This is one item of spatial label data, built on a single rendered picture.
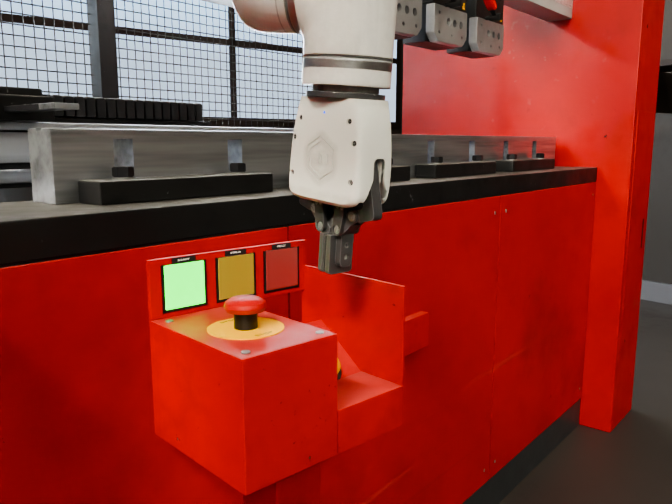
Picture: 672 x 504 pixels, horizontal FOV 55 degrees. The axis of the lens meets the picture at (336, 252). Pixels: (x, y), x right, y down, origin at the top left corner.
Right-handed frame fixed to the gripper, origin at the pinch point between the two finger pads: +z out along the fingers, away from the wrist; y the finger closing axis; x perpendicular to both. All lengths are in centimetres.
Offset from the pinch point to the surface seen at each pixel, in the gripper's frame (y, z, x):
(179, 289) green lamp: -9.9, 4.6, -11.8
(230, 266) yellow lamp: -10.0, 3.0, -5.7
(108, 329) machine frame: -23.2, 12.6, -13.4
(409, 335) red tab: -28, 28, 48
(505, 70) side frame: -82, -29, 154
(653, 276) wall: -94, 77, 359
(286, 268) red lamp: -9.9, 4.3, 1.8
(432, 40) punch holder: -50, -29, 74
